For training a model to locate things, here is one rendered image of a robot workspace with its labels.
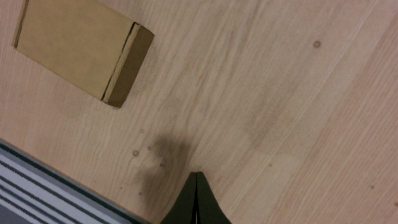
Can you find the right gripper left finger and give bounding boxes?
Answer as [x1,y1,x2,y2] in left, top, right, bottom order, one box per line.
[159,172,197,224]

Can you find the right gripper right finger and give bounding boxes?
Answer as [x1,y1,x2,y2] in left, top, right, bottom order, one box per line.
[197,172,232,224]

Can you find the brown cardboard box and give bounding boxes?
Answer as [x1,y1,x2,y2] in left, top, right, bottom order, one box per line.
[11,0,154,108]

